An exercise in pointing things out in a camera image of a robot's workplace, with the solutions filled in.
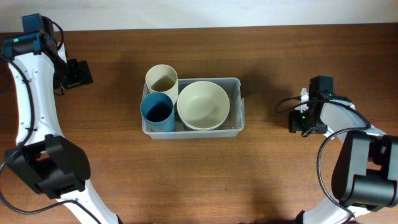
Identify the cream cup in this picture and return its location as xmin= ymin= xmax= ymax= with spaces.
xmin=145 ymin=64 xmax=178 ymax=105

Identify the blue cup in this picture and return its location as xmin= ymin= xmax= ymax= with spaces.
xmin=140 ymin=92 xmax=175 ymax=132

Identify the cream bowl front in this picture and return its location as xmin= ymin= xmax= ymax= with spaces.
xmin=177 ymin=81 xmax=231 ymax=131

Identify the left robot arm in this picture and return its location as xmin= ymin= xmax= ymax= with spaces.
xmin=1 ymin=14 xmax=121 ymax=223

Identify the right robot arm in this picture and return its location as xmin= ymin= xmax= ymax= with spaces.
xmin=288 ymin=76 xmax=397 ymax=223

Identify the clear plastic storage container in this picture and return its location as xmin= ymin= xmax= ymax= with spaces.
xmin=142 ymin=77 xmax=244 ymax=139

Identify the right black cable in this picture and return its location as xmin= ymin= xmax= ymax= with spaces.
xmin=274 ymin=96 xmax=373 ymax=218

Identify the black cable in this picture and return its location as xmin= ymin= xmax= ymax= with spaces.
xmin=274 ymin=96 xmax=373 ymax=218
xmin=0 ymin=54 xmax=103 ymax=224

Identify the left black cable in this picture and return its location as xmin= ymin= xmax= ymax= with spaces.
xmin=0 ymin=54 xmax=103 ymax=224

